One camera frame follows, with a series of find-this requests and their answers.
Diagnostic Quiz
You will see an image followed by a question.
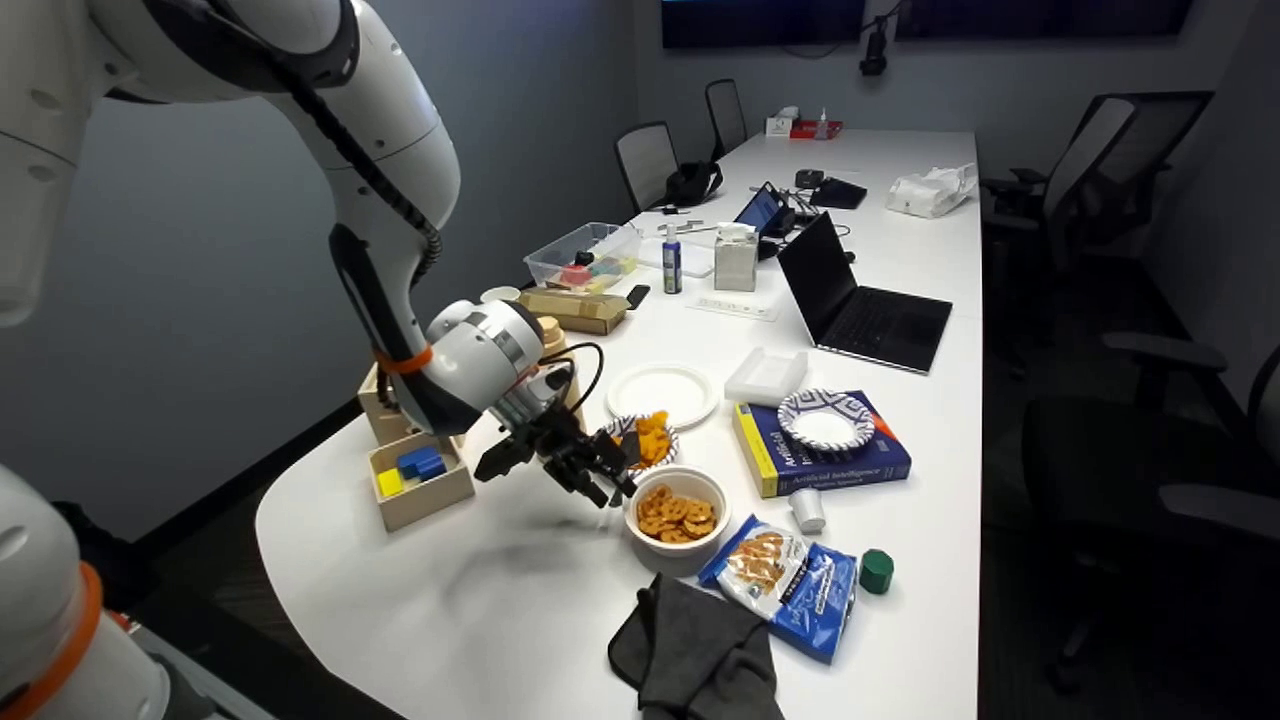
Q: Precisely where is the black laptop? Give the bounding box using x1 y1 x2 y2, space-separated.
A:
780 215 951 373

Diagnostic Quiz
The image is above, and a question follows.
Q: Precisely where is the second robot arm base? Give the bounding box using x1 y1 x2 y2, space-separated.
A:
0 468 217 720

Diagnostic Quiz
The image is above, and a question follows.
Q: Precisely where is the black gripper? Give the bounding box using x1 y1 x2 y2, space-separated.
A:
478 402 637 508

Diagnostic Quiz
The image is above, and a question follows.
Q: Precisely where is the green bottle cap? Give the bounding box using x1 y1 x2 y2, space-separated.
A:
861 546 895 597

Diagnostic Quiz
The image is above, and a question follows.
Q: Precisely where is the empty white plate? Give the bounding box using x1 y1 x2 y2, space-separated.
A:
606 364 720 433

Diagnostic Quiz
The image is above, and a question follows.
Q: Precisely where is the black headphones bag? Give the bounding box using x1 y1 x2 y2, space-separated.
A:
669 161 723 208

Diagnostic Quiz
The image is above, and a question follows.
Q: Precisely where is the blue wooden block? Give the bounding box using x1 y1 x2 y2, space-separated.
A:
396 449 444 481

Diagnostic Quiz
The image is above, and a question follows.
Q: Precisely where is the blue snack bag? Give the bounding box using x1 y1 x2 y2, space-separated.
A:
701 517 858 664

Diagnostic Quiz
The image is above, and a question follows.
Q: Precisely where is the blue and yellow book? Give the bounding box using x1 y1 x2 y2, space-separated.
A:
733 386 914 495

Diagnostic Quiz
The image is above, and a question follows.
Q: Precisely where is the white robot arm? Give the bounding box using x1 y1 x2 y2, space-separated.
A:
0 0 637 508

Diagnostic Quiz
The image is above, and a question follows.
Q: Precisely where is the clear plastic container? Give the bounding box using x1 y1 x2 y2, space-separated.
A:
525 219 639 293

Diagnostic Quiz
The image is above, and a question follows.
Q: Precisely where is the wooden rolling block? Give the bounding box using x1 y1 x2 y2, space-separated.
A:
520 286 634 336

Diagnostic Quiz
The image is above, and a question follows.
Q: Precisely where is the small white jar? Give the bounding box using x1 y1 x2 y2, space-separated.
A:
793 489 828 535

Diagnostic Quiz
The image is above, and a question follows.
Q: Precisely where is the wooden shape sorter cube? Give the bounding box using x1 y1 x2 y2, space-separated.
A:
356 366 422 442

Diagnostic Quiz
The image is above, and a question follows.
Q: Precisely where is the yellow wooden block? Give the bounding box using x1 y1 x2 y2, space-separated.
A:
378 468 403 501

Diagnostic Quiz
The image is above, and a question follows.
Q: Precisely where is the dark grey cloth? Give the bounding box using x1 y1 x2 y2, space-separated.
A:
610 577 784 720

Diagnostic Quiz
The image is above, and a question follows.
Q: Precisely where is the black office chair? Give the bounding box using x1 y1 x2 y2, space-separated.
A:
617 120 678 213

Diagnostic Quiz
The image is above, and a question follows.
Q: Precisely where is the open wooden tray box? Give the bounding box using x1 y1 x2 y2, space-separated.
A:
367 433 478 533

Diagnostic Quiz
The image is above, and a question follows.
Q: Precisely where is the white bowl of crackers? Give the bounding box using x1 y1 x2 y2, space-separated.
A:
625 464 730 577

